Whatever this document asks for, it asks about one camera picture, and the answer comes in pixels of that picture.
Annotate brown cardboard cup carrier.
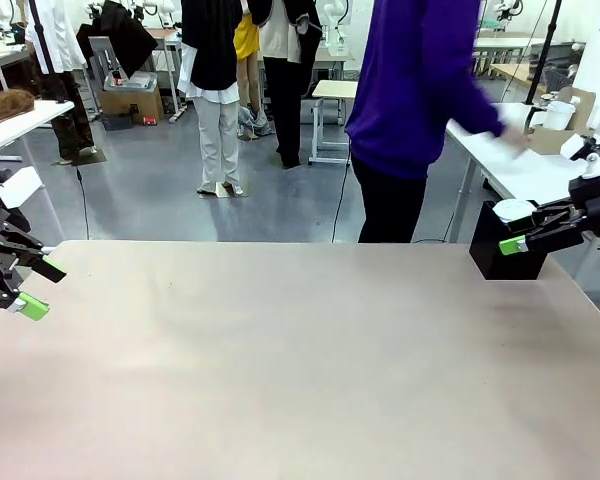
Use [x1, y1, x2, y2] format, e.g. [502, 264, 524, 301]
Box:
[527, 86, 597, 156]

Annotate person's right forearm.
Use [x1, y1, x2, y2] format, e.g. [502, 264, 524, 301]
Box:
[447, 84, 509, 141]

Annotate black cup holder box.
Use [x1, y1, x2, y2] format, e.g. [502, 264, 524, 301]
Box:
[468, 199, 549, 281]

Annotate person's right hand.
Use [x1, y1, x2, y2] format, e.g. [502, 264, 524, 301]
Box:
[502, 124, 534, 154]

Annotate white bowl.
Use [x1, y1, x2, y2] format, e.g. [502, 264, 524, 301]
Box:
[494, 198, 539, 225]

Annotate white side table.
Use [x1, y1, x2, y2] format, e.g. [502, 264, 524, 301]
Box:
[444, 102, 600, 241]

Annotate black floor mat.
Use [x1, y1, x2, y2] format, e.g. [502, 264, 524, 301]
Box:
[54, 148, 109, 167]

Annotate white table with fur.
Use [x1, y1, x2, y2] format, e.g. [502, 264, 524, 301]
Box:
[0, 99, 76, 162]

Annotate black tripod pole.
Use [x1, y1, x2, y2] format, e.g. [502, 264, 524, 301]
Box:
[524, 0, 564, 106]

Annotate brown fur pile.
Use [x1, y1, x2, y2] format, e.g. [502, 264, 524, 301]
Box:
[0, 88, 36, 126]

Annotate cardboard box on floor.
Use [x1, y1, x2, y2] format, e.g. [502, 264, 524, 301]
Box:
[99, 87, 165, 124]

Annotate person in purple sweater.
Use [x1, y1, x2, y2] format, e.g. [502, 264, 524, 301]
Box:
[344, 0, 506, 244]

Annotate grey plastic bin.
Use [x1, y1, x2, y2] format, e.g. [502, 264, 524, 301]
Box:
[103, 71, 159, 92]

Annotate small beige top table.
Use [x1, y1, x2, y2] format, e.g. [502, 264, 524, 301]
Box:
[308, 78, 360, 167]

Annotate black hanging cloth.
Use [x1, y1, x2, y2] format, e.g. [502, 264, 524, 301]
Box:
[76, 0, 160, 80]

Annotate clothes pile on floor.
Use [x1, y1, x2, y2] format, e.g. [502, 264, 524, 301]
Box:
[237, 104, 277, 141]

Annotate person beige jacket black trousers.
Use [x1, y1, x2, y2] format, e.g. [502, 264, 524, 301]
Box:
[247, 0, 324, 170]

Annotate person black top white trousers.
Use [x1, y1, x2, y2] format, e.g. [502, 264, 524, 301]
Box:
[177, 0, 246, 196]

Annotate yellow garment mannequin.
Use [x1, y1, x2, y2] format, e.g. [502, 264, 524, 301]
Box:
[233, 13, 262, 109]

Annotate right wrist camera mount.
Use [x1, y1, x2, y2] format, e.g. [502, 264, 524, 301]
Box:
[561, 132, 600, 181]

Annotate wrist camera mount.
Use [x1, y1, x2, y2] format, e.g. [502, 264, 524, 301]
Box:
[0, 167, 44, 214]
[561, 132, 600, 181]

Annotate black floor cable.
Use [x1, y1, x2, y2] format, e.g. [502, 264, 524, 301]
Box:
[74, 167, 91, 241]
[331, 162, 352, 245]

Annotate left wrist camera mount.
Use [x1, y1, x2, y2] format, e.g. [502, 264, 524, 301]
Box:
[0, 167, 44, 214]

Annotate white background table frame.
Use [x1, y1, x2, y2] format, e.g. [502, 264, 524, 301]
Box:
[472, 33, 546, 76]

